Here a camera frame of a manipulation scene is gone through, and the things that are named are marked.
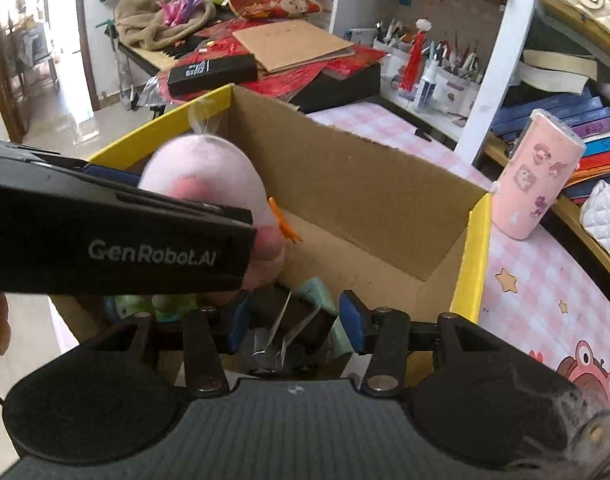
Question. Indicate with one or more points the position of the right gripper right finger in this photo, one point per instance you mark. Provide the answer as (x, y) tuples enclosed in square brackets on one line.
[(383, 334)]

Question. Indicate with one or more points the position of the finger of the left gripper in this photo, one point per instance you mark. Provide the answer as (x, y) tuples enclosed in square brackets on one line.
[(114, 175)]

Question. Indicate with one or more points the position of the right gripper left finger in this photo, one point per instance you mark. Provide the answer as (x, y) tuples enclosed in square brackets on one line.
[(208, 333)]

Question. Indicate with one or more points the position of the green blue plastic toy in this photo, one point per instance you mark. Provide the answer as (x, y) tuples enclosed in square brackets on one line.
[(165, 308)]

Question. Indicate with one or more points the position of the large pink pig plush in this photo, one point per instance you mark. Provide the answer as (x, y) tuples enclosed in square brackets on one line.
[(199, 161)]

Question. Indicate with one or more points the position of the black binder clip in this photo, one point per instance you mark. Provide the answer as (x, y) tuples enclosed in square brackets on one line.
[(284, 338)]

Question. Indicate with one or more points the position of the teal stapler toy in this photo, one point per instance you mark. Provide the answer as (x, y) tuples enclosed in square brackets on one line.
[(315, 291)]

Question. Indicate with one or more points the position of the small pink chick plush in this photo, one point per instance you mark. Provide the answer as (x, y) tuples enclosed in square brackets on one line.
[(287, 231)]

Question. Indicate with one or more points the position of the yellow cardboard box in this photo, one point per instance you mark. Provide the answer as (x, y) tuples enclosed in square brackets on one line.
[(398, 231)]

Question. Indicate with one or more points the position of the black rectangular box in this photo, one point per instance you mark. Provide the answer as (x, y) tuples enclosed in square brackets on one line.
[(207, 75)]

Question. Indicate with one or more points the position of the beige towel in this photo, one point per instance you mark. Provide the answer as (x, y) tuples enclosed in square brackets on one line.
[(140, 23)]

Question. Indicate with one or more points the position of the pink checkered table mat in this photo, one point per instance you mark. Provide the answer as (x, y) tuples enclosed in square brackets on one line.
[(536, 296)]

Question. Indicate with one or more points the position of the pink purple ribbon bundle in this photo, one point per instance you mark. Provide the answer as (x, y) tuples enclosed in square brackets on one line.
[(178, 12)]

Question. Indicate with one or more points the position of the brown cardboard sheet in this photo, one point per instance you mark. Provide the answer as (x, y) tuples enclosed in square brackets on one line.
[(289, 44)]

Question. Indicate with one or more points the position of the pink sticker cylinder container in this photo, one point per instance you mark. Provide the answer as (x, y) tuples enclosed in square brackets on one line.
[(541, 164)]

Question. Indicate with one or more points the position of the white quilted pearl handbag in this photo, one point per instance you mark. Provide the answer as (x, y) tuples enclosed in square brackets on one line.
[(595, 214)]

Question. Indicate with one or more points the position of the white pen holder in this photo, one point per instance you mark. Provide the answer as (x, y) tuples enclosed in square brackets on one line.
[(446, 81)]

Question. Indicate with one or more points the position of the red white figurine pen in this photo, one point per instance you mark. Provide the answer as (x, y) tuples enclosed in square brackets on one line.
[(423, 26)]

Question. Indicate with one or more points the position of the wooden bookshelf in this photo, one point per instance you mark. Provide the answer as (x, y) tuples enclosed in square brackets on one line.
[(506, 62)]

